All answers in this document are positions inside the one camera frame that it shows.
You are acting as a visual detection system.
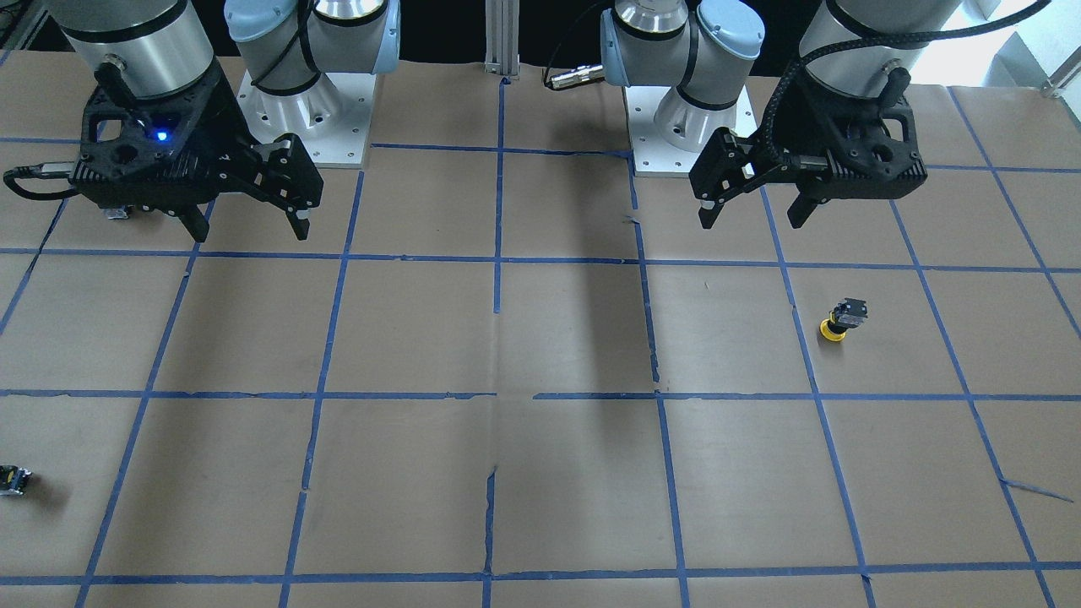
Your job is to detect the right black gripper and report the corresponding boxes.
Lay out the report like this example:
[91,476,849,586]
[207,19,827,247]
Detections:
[70,60,323,243]

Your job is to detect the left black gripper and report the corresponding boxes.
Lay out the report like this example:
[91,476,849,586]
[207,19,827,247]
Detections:
[688,78,929,230]

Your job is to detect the yellow push button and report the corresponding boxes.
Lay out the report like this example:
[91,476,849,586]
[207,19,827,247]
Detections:
[819,298,868,343]

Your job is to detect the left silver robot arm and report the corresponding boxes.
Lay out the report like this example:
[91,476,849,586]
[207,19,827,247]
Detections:
[600,1,957,230]

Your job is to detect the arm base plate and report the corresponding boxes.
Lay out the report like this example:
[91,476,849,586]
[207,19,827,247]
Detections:
[238,72,379,170]
[624,85,757,177]

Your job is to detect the black usb cable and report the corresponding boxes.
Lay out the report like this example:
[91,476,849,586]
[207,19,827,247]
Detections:
[3,160,82,202]

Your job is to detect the aluminium frame post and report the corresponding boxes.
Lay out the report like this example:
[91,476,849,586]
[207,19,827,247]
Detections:
[484,0,520,79]

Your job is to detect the small black switch block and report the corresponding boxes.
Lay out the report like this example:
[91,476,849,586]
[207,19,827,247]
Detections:
[0,464,32,497]

